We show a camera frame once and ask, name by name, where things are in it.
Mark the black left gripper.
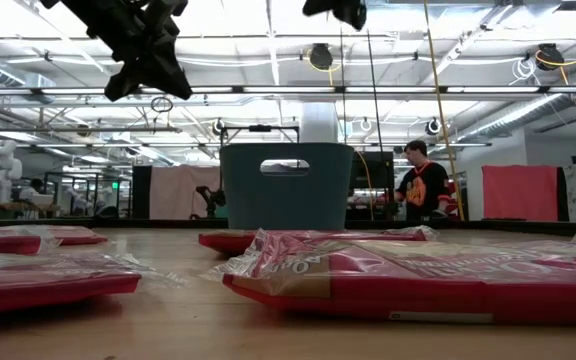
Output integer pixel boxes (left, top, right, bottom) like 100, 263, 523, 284
62, 0, 194, 102

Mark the teal plastic basket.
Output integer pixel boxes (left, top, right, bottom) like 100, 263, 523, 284
218, 142, 355, 232

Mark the white column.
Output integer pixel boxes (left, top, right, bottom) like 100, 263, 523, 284
300, 102, 340, 145

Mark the black cabinet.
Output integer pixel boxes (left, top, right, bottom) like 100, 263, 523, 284
131, 165, 153, 220

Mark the pink curtain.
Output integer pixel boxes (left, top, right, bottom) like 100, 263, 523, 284
148, 164, 223, 221

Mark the black background monitor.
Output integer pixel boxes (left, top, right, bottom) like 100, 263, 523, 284
351, 151, 396, 191

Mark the person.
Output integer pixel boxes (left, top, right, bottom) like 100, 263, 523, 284
395, 139, 453, 221
15, 177, 54, 206

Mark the coral red panel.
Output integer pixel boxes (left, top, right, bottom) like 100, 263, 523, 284
481, 164, 559, 223

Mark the black ceiling cable reel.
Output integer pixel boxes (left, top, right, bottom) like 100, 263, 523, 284
535, 42, 567, 69
307, 42, 335, 71

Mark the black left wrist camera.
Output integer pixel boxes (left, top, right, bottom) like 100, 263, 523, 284
137, 0, 190, 39

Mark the black looped cable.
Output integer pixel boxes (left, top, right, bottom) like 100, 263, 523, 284
365, 27, 385, 151

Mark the yellow cable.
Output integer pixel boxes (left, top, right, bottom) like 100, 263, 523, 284
422, 0, 467, 222

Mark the black background stand frame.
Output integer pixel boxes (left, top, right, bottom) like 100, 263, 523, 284
217, 123, 302, 169

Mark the silver ventilation duct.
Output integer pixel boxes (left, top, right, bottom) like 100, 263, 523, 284
460, 57, 576, 146

